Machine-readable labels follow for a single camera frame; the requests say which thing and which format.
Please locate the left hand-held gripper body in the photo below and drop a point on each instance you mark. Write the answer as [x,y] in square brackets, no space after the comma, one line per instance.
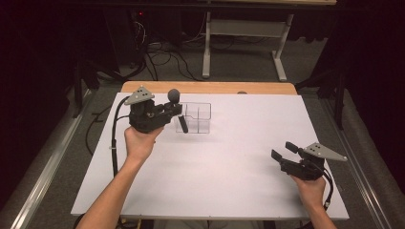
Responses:
[144,117]

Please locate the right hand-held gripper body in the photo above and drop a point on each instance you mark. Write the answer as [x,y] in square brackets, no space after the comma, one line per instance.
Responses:
[305,168]

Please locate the black makeup brush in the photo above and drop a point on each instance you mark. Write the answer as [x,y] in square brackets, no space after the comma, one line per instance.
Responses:
[182,122]

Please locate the clear plastic organizer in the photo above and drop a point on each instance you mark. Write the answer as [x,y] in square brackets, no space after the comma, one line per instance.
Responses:
[199,117]

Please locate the person's right hand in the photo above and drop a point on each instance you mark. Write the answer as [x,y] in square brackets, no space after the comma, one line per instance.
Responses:
[312,191]

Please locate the person's left hand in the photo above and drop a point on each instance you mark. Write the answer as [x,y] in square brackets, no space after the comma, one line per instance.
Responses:
[138,144]

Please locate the black stand leg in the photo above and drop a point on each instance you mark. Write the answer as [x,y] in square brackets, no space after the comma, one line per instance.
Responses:
[83,79]
[334,86]

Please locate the black computer tower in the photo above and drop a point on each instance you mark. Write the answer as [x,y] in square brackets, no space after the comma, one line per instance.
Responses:
[125,35]

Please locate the aluminium floor rail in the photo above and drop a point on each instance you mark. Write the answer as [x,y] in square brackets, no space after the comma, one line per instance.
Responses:
[47,171]
[363,178]

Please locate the white desk frame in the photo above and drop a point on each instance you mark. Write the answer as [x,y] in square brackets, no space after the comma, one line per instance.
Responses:
[245,28]

